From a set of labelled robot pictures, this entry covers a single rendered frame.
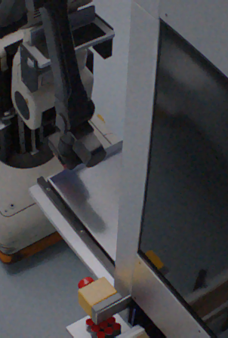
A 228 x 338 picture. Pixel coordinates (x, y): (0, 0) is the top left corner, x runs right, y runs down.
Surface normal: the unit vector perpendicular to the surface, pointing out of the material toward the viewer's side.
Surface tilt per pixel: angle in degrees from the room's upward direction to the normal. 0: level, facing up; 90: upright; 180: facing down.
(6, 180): 0
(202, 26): 90
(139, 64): 90
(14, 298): 0
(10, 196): 0
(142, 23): 90
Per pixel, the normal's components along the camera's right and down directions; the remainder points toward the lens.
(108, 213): 0.04, -0.62
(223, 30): -0.82, 0.44
